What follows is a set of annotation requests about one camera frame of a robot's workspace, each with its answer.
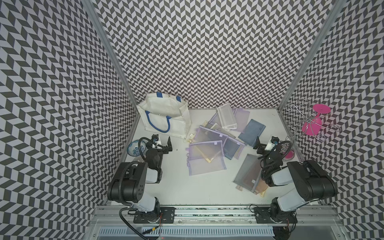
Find white mesh pencil pouch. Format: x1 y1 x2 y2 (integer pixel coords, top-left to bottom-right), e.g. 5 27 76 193
217 103 238 130

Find purple mesh pouch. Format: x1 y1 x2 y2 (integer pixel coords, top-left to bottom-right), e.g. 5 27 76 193
187 157 227 176
193 126 229 144

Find grey mesh pouch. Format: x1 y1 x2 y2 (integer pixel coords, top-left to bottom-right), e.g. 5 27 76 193
233 154 262 192

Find yellow trim mesh pouch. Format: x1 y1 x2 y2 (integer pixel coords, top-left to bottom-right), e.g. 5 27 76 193
188 140 224 163

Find dark blue flat pouch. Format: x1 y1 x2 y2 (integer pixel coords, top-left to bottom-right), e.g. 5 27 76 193
239 119 266 147

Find silver wire glass rack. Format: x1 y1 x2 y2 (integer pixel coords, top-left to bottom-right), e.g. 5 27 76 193
286 104 342 143

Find white canvas bag blue handles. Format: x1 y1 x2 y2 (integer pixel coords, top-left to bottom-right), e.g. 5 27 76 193
137 93 192 139

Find lilac mesh pouch rear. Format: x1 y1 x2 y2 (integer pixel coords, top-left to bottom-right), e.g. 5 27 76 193
209 108 250 133

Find purple mesh pouch bottom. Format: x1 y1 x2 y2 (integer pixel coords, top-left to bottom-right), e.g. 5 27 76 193
187 157 227 176

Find blue mesh pouch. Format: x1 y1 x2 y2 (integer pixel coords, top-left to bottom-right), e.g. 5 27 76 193
223 137 245 160

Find magenta plastic wine glass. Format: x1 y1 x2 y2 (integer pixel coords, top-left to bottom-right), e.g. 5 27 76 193
302 104 331 136

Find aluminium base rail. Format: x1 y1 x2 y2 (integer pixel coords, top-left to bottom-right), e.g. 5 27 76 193
90 205 343 227

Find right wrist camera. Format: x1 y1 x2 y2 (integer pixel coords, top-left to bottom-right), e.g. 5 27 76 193
265 136 280 151

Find blue patterned ceramic bowl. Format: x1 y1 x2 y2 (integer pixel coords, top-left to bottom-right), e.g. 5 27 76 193
127 140 147 157

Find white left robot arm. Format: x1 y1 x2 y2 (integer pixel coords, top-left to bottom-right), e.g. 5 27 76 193
107 135 175 224

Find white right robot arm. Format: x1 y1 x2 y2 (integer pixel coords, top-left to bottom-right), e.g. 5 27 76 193
254 137 338 225

